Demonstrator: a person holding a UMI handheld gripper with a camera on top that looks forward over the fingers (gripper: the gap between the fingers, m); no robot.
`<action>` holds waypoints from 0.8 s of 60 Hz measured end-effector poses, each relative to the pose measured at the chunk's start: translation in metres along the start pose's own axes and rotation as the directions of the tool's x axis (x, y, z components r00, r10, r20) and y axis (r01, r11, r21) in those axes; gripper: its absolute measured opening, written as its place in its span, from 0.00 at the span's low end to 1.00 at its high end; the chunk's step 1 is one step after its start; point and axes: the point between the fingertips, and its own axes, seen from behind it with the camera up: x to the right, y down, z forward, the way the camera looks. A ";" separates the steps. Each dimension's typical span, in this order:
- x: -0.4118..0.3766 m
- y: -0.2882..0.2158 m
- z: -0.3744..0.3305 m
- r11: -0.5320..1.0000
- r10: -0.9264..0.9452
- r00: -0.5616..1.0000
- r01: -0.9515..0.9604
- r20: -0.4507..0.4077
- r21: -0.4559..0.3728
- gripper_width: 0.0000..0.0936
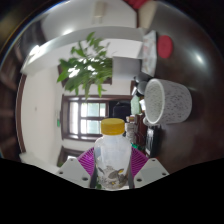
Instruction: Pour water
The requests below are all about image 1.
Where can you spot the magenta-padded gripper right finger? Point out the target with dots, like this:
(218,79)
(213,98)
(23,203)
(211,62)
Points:
(151,171)

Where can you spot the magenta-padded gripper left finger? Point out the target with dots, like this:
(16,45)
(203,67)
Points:
(72,171)

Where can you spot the clear bottle with yellow cap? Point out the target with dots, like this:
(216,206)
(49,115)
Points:
(112,156)

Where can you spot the brown-framed window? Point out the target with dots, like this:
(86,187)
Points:
(68,154)

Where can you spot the small black flat device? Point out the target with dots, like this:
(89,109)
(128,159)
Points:
(152,141)

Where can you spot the brown tray with white cups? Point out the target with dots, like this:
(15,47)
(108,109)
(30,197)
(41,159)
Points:
(135,128)

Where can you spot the green exit sign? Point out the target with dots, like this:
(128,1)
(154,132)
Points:
(58,123)

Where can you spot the brown double door with glass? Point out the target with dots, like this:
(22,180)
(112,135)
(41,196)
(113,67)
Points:
(88,118)

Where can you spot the green book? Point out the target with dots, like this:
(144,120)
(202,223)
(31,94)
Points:
(135,105)

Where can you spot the white speckled mug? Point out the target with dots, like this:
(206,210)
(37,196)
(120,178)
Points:
(173,101)

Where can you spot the grey ball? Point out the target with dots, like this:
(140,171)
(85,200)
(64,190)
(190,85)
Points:
(143,87)
(141,77)

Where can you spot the green plant in white pot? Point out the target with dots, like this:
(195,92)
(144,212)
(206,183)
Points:
(128,67)

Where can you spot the printed paper sheet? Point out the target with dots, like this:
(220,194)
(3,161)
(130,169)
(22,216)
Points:
(150,53)

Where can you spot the flat round red coaster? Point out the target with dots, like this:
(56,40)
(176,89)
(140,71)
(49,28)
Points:
(165,46)

